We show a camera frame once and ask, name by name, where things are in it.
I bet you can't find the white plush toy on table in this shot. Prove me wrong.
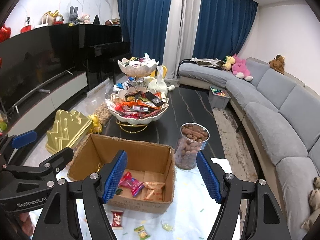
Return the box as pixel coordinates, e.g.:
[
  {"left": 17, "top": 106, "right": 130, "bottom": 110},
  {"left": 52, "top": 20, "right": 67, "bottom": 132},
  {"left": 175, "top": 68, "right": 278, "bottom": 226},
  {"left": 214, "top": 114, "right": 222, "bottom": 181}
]
[{"left": 148, "top": 72, "right": 175, "bottom": 98}]

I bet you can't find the left blue curtain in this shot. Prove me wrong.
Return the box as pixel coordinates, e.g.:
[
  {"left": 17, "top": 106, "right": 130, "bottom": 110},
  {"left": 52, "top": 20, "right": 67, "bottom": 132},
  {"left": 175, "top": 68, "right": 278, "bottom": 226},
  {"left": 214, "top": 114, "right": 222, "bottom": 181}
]
[{"left": 117, "top": 0, "right": 171, "bottom": 64}]

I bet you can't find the black piano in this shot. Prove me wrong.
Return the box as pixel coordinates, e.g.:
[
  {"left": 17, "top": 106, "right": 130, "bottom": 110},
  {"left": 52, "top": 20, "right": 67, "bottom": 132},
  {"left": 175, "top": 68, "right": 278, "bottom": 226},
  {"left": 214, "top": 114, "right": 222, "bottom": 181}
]
[{"left": 48, "top": 23, "right": 131, "bottom": 91}]

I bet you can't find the white TV cabinet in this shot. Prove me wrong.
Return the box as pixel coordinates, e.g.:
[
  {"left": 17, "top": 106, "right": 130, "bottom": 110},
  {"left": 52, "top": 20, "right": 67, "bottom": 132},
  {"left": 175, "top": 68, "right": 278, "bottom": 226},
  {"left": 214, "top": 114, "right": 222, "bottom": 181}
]
[{"left": 4, "top": 72, "right": 87, "bottom": 136}]

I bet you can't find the person's left hand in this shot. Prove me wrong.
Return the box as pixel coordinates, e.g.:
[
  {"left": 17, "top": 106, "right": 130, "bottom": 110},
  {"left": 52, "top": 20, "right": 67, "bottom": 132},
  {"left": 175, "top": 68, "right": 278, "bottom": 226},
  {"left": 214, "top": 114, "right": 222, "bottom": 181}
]
[{"left": 18, "top": 212, "right": 35, "bottom": 237}]

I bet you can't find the orange snack packet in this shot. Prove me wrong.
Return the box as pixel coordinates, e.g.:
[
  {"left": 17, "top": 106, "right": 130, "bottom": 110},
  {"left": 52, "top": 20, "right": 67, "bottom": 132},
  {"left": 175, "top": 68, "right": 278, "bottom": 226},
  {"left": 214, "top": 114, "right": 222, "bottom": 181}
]
[{"left": 143, "top": 181, "right": 165, "bottom": 202}]

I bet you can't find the pink plush toy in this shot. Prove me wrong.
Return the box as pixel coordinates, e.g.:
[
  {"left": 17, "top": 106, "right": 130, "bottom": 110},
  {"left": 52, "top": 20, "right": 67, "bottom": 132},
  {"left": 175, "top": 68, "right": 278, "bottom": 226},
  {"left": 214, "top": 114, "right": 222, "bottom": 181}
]
[{"left": 232, "top": 54, "right": 253, "bottom": 82}]

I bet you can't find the pale yellow candy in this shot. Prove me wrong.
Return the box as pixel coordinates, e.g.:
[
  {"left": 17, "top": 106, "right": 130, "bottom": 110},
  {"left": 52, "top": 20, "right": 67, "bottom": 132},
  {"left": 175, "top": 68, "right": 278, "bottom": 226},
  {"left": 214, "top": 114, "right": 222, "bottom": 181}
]
[{"left": 161, "top": 220, "right": 174, "bottom": 232}]

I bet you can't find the two-tier white snack stand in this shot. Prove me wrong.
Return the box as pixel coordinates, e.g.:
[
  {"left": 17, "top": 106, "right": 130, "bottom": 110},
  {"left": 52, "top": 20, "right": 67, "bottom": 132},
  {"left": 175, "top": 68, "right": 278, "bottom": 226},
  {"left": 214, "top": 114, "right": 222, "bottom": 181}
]
[{"left": 106, "top": 53, "right": 169, "bottom": 133}]

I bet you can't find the grey bunny plush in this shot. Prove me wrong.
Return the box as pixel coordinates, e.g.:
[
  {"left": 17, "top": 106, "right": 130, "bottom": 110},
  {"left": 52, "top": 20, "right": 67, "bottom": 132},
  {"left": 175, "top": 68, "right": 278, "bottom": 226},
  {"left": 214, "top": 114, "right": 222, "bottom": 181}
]
[{"left": 69, "top": 6, "right": 78, "bottom": 23}]

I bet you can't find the brown cardboard box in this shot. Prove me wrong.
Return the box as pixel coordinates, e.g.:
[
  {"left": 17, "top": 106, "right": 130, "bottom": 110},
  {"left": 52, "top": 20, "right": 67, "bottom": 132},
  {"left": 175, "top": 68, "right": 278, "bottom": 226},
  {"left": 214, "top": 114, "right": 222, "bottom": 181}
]
[{"left": 68, "top": 134, "right": 175, "bottom": 214}]

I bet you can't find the beige plush on sofa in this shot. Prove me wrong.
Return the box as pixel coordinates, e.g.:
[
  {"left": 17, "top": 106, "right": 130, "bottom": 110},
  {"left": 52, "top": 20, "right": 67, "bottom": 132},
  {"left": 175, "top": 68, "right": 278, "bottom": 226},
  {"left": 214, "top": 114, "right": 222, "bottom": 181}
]
[{"left": 301, "top": 177, "right": 320, "bottom": 231}]

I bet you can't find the bag of peanuts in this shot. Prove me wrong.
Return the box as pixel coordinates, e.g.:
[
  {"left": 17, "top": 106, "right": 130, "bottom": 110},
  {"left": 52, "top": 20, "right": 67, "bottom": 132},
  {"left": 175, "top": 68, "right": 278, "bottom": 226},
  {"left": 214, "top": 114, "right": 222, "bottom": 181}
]
[{"left": 94, "top": 102, "right": 112, "bottom": 127}]

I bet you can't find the right blue curtain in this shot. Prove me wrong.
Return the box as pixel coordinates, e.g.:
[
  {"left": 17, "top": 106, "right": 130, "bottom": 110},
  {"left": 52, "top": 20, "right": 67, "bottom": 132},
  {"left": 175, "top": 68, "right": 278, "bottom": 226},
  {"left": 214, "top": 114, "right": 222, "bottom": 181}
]
[{"left": 193, "top": 0, "right": 258, "bottom": 60}]

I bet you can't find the green durian candy packet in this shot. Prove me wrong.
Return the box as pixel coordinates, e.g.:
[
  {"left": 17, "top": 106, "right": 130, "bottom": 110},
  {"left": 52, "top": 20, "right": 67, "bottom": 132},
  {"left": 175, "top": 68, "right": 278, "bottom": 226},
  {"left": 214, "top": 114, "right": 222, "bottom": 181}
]
[{"left": 134, "top": 225, "right": 151, "bottom": 240}]

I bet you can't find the red heart balloon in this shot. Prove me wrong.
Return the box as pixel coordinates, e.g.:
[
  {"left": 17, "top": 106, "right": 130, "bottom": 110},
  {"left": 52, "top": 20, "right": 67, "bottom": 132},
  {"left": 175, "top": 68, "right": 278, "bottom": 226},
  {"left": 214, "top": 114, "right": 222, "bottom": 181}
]
[{"left": 0, "top": 25, "right": 11, "bottom": 43}]

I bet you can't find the clothes pile on sofa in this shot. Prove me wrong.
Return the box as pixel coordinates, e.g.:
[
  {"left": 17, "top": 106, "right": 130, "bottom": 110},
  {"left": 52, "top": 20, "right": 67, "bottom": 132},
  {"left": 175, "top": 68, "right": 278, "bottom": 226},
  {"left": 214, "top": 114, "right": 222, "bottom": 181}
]
[{"left": 191, "top": 57, "right": 225, "bottom": 68}]

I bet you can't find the yellow plush toy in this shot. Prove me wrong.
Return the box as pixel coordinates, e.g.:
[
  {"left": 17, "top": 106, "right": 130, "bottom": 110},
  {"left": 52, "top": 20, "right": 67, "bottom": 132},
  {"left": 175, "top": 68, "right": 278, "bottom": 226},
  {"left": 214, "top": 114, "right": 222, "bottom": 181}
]
[{"left": 222, "top": 56, "right": 236, "bottom": 71}]

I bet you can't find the blue curtain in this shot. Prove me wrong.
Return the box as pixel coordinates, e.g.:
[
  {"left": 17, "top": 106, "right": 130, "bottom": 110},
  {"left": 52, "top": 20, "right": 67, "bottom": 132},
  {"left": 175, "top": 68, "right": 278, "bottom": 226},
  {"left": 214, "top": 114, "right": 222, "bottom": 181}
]
[
  {"left": 193, "top": 0, "right": 258, "bottom": 60},
  {"left": 117, "top": 0, "right": 171, "bottom": 64}
]

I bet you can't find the grey sectional sofa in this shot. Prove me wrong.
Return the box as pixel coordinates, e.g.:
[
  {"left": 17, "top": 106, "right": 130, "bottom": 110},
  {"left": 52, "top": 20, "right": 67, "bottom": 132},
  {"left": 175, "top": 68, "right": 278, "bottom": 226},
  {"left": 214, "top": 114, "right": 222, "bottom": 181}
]
[{"left": 177, "top": 57, "right": 319, "bottom": 239}]

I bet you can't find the black television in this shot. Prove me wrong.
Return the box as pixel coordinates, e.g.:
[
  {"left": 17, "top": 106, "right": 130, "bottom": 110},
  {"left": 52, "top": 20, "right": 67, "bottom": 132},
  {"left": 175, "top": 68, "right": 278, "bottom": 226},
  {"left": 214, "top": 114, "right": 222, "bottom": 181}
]
[{"left": 1, "top": 24, "right": 82, "bottom": 111}]

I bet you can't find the pink candy wrapper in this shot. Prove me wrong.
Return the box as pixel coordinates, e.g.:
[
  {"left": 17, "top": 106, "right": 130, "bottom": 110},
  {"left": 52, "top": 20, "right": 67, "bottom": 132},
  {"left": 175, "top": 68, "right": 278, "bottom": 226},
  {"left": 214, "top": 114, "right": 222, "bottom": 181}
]
[{"left": 118, "top": 171, "right": 144, "bottom": 197}]

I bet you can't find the red white candy packet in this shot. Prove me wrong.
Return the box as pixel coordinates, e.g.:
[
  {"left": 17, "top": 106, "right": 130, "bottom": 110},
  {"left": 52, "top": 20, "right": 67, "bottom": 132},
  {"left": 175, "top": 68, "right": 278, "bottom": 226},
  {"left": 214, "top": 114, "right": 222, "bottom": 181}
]
[{"left": 111, "top": 210, "right": 124, "bottom": 230}]

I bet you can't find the brown plush on sofa back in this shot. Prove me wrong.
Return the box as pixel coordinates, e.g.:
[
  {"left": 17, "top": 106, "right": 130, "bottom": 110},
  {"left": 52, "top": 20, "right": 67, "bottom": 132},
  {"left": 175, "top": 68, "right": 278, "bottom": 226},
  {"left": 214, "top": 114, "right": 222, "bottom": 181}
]
[{"left": 269, "top": 55, "right": 285, "bottom": 75}]

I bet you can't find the white sheer curtain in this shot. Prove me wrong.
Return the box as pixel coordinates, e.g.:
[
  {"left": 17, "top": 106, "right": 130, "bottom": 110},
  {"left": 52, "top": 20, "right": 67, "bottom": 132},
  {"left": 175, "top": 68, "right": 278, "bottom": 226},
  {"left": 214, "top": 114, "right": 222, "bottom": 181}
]
[{"left": 162, "top": 0, "right": 201, "bottom": 79}]

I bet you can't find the grey toy storage bin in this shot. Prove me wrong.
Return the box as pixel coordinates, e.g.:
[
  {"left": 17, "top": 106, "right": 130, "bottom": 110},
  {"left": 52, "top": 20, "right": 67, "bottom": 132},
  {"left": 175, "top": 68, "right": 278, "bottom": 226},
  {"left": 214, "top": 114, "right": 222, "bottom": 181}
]
[{"left": 208, "top": 86, "right": 231, "bottom": 110}]

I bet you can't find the clear jar of nuts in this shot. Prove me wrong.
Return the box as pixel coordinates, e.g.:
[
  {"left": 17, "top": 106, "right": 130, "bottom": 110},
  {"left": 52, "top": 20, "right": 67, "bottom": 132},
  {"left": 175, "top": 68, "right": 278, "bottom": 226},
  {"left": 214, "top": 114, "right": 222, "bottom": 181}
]
[{"left": 174, "top": 123, "right": 210, "bottom": 170}]

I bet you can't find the gold tree-shaped box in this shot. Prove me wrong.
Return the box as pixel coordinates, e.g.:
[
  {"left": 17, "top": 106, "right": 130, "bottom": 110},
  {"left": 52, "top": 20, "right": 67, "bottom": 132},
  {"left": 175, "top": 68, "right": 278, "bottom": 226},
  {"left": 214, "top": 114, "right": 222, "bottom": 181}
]
[{"left": 46, "top": 109, "right": 93, "bottom": 154}]

